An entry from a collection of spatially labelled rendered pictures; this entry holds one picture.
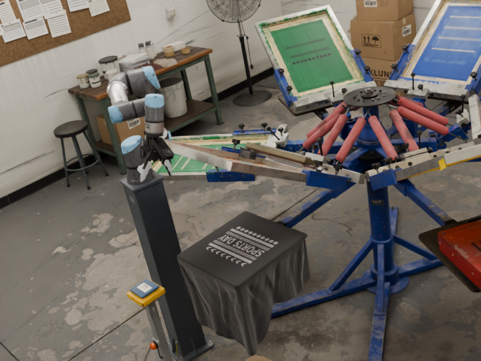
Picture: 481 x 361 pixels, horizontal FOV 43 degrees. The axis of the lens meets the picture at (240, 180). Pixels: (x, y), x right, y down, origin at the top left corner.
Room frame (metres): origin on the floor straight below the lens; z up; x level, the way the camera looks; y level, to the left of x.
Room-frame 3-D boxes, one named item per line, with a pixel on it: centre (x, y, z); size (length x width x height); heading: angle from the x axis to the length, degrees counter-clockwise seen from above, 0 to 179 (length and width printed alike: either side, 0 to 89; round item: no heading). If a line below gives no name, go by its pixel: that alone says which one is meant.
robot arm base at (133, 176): (2.96, 0.52, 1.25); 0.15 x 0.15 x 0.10
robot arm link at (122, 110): (2.63, 0.46, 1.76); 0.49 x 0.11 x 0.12; 10
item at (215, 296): (2.36, 0.24, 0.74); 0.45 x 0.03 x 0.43; 39
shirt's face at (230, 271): (2.51, 0.06, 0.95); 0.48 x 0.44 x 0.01; 129
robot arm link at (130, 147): (2.96, 0.51, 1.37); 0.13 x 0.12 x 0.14; 100
